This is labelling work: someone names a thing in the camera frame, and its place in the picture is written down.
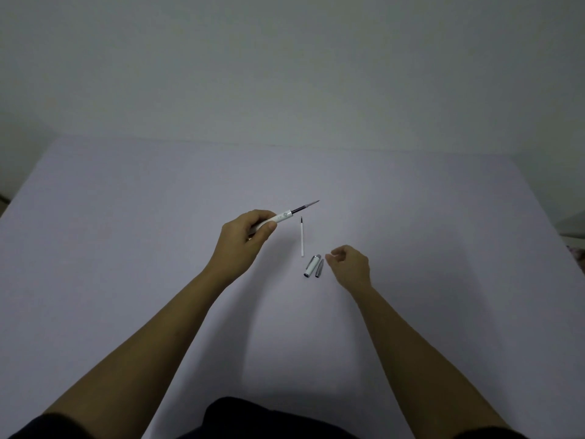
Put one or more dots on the person's right hand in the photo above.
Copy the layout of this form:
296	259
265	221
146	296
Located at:
353	266

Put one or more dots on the person's left hand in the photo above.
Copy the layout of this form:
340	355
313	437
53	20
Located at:
235	244

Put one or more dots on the person's right thumb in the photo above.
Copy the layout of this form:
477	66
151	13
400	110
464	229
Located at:
330	261

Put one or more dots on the person's left thumb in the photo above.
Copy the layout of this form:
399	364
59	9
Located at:
265	231

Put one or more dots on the white pen barrel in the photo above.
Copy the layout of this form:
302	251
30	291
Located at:
281	216

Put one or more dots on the person's right forearm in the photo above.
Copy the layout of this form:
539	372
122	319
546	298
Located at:
420	365

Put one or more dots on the person's left forearm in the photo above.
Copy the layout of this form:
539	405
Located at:
137	352

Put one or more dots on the white and silver pen cap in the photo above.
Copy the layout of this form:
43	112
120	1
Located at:
311	266

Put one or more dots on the white ink refill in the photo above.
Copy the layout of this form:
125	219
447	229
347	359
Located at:
302	237

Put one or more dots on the black ink refill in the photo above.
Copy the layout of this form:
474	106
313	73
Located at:
304	207

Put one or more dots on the person's black shirt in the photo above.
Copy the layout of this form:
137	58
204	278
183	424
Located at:
260	420

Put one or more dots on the pinkish patterned object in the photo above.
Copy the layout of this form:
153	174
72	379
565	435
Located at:
578	256

